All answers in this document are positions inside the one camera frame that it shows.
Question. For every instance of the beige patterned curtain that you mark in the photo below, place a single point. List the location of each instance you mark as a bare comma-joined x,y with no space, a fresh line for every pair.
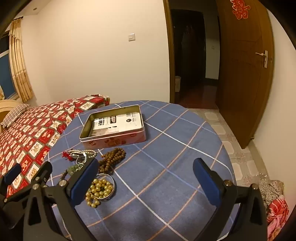
19,64

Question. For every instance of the brown wooden door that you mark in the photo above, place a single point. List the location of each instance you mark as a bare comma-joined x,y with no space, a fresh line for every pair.
242,81

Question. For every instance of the white light switch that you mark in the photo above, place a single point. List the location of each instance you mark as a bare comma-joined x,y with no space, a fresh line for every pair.
131,37

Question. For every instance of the beige wooden headboard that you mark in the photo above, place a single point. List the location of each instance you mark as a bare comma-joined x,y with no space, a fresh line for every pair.
7,105

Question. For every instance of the red plaid cloth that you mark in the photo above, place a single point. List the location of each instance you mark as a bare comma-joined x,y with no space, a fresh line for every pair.
278,208

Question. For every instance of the green jade pendant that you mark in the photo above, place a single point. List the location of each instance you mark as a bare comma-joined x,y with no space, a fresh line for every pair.
74,167

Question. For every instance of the grey speckled bag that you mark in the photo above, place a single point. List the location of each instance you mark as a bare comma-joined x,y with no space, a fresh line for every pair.
270,190

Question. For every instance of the striped pillow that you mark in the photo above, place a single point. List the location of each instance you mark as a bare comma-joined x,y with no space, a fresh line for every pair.
15,114

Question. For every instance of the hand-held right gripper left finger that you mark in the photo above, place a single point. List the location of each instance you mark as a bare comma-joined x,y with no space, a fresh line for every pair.
84,184

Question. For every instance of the brown wooden door frame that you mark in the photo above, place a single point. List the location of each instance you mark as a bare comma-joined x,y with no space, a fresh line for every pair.
170,58

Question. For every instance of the red paper door decoration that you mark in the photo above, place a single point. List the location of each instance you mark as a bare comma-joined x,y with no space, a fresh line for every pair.
240,9

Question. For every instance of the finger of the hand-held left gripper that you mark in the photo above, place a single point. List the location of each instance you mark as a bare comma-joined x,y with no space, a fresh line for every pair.
12,173
43,172

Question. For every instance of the blue plaid tablecloth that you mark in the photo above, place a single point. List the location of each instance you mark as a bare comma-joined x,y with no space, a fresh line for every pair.
166,162

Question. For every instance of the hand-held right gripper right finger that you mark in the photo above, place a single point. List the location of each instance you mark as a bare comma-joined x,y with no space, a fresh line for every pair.
205,183

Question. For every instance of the silver wristwatch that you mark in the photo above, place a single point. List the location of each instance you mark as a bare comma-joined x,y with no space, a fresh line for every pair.
81,159

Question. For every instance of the red patterned bed blanket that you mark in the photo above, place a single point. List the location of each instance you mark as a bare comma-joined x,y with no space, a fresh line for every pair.
34,129

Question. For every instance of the window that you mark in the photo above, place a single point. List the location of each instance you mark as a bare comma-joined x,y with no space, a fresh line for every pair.
7,71

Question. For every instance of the pink floral tin box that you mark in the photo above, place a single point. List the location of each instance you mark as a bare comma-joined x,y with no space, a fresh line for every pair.
115,140

